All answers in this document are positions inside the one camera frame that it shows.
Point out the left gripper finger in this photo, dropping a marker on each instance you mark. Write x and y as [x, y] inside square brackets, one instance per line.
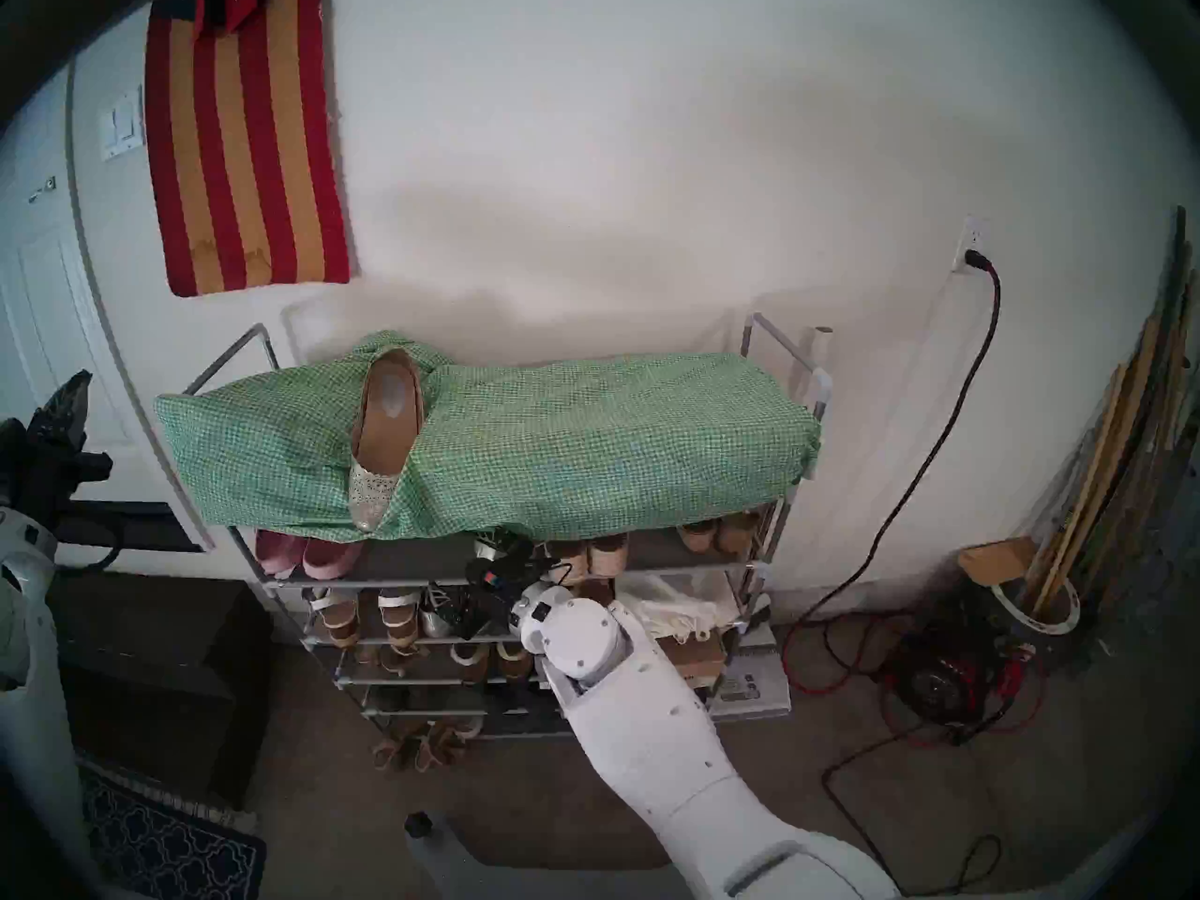
[77, 425]
[58, 406]

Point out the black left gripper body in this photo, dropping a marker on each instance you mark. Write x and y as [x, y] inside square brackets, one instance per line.
[37, 476]

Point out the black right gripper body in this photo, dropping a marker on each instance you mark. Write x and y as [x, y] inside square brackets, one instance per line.
[492, 598]

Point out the silver perforated shoe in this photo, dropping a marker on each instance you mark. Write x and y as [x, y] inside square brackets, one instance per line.
[384, 420]

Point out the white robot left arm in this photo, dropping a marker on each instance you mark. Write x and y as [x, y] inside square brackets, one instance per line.
[23, 579]

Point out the shiny silver flat shoe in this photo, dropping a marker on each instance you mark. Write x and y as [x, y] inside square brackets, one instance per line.
[433, 617]

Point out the brown loafer shoe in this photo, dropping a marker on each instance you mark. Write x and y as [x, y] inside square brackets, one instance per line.
[514, 664]
[469, 664]

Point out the jute espadrille wedge shoe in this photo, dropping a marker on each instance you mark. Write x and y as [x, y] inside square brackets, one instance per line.
[572, 562]
[607, 553]

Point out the grey metal shoe rack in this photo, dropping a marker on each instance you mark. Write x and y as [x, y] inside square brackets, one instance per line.
[394, 561]

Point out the pale pink shoe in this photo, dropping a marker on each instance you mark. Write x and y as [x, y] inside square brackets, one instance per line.
[469, 725]

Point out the white panel door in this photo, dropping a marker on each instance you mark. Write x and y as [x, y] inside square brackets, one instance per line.
[66, 326]

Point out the black door threshold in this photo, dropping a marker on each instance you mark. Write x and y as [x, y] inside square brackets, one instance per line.
[141, 528]

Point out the tan fringed sandal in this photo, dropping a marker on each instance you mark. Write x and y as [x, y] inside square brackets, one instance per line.
[439, 750]
[389, 753]

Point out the white cloth bag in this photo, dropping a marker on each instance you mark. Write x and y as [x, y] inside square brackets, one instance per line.
[675, 612]

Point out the green gingham cloth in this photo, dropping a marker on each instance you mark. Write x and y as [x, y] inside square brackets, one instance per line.
[609, 448]

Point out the tan cork wedge sandal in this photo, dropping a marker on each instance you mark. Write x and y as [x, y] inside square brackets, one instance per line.
[697, 537]
[741, 531]

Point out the brown box yellow label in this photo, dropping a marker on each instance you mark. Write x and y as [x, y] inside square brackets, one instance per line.
[698, 659]

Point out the dark brown wooden cabinet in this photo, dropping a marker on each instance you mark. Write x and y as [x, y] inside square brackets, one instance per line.
[150, 682]

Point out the black star knob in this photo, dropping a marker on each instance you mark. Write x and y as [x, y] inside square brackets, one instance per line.
[419, 824]

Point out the red tan striped flag hanging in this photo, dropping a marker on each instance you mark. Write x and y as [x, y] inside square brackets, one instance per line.
[248, 176]

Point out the white fabric scrap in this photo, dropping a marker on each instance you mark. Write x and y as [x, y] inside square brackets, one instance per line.
[808, 469]

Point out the brown cardboard piece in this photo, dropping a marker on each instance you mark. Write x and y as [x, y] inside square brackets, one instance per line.
[998, 561]

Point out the white rimmed bucket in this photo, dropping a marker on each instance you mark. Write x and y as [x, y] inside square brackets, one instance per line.
[1067, 617]

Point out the light wooden trim strip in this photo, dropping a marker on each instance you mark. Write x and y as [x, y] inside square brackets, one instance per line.
[1078, 495]

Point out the tan wooden board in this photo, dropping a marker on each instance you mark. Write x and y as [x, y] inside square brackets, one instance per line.
[1130, 411]

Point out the tall dark wooden board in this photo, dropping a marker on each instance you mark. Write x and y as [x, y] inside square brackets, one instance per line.
[1177, 251]

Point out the grey robot base frame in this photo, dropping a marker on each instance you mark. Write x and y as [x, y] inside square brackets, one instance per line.
[441, 856]

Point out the white double light switch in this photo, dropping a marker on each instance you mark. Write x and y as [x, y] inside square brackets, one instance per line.
[122, 125]

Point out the white wall outlet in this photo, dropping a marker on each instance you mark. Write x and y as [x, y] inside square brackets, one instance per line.
[970, 231]

